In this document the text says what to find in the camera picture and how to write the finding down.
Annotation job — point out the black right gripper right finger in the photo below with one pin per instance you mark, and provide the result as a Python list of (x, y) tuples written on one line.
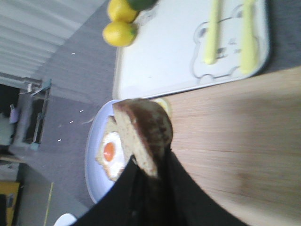
[(174, 199)]

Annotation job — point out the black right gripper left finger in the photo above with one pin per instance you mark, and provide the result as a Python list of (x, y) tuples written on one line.
[(124, 204)]

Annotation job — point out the light blue plate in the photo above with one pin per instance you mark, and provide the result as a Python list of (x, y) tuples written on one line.
[(98, 184)]

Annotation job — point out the bread slice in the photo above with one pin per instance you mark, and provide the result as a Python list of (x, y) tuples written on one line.
[(111, 126), (146, 132)]

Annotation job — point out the white bear tray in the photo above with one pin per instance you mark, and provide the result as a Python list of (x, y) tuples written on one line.
[(167, 55)]

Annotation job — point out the fried egg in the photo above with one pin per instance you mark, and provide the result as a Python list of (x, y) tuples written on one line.
[(112, 155)]

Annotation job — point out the wooden cutting board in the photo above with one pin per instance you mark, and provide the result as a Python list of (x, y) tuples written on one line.
[(241, 143)]

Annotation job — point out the lemon slice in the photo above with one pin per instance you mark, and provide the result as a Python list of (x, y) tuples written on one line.
[(164, 104)]

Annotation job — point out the yellow plastic fork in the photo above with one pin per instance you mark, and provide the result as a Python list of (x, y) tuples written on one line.
[(212, 33)]

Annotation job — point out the yellow plastic knife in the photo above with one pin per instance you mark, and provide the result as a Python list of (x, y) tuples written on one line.
[(248, 44)]

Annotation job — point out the front yellow lemon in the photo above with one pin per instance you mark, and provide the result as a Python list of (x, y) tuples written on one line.
[(120, 34)]

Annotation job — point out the yellow lemon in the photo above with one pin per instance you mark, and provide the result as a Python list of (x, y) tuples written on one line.
[(120, 34), (120, 11)]

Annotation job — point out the grey curtain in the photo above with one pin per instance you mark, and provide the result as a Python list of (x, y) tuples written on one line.
[(31, 31)]

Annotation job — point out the rear yellow lemon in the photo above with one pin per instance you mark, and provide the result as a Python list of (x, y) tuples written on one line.
[(120, 11)]

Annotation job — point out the green lime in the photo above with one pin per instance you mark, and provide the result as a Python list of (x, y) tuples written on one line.
[(140, 5)]

